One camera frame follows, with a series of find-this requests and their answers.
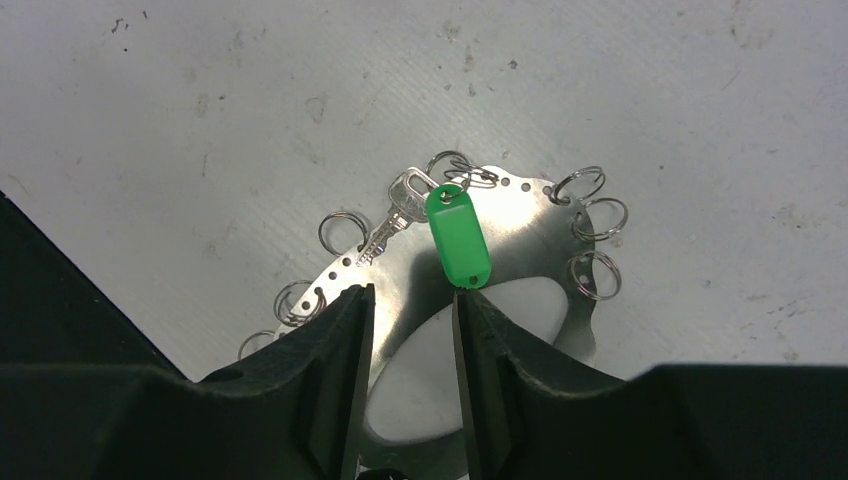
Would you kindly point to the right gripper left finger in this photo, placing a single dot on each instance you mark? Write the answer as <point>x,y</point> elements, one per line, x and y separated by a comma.
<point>292,410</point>

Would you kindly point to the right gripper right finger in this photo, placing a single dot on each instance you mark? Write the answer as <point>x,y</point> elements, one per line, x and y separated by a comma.
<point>530,411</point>

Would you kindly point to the perforated metal key plate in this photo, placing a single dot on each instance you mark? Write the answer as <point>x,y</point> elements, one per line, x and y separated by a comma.
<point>412,420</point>

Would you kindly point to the green key tag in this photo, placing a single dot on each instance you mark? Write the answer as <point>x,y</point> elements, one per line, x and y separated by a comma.
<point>458,237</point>

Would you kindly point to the key with black head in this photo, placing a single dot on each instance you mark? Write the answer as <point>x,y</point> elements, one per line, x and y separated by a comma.
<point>407,195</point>

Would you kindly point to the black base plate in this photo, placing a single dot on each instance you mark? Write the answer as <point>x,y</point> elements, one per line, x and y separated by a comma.
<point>53,314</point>

